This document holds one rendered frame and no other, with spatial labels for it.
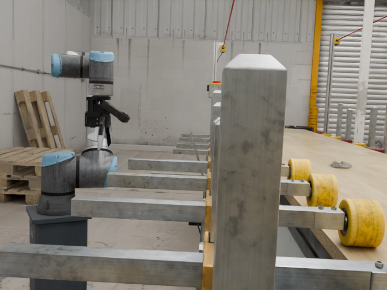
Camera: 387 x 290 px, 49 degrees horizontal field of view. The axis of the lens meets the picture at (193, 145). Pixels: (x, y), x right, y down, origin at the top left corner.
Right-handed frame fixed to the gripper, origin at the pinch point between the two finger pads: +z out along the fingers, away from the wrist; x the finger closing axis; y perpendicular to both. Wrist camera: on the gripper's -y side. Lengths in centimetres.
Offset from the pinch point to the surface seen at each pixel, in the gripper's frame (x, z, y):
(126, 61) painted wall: -753, -96, 150
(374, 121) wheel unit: -133, -10, -150
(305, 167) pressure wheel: 40, -2, -67
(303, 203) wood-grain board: 59, 4, -63
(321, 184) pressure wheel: 65, -3, -65
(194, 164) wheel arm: 39, -2, -36
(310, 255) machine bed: 72, 12, -62
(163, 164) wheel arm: 38.8, -1.3, -26.8
